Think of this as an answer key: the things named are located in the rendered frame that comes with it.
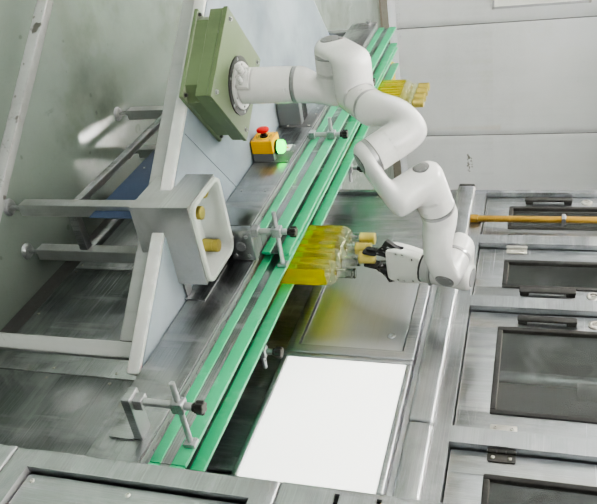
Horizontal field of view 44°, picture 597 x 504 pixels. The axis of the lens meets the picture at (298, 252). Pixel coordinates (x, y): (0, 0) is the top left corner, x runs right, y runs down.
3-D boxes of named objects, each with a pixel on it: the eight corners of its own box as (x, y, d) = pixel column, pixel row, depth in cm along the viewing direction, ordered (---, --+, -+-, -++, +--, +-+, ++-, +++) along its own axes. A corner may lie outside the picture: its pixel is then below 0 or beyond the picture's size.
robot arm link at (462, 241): (463, 260, 177) (476, 231, 182) (422, 252, 183) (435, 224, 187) (470, 298, 188) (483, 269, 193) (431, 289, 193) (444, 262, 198)
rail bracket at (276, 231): (257, 267, 200) (301, 269, 197) (246, 214, 192) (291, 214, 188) (260, 261, 203) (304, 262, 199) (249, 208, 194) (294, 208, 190)
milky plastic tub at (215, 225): (180, 284, 186) (212, 286, 183) (158, 207, 174) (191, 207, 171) (206, 247, 200) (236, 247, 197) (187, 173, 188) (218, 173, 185)
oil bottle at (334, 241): (275, 259, 216) (346, 262, 209) (272, 243, 212) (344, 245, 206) (281, 248, 220) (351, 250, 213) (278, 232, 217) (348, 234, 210)
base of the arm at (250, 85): (223, 93, 187) (280, 92, 182) (229, 47, 189) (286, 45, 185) (245, 117, 202) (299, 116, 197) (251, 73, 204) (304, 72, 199)
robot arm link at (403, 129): (338, 107, 170) (366, 128, 159) (387, 75, 171) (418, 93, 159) (360, 153, 178) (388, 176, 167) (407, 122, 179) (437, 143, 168)
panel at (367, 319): (230, 489, 162) (382, 510, 152) (227, 480, 161) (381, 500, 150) (328, 260, 233) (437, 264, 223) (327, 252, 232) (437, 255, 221)
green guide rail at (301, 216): (261, 255, 203) (289, 256, 201) (261, 252, 203) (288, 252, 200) (380, 45, 342) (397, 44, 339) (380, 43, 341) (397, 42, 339)
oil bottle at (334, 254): (269, 272, 211) (342, 274, 204) (266, 255, 208) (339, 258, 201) (275, 260, 215) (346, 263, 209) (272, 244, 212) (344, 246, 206)
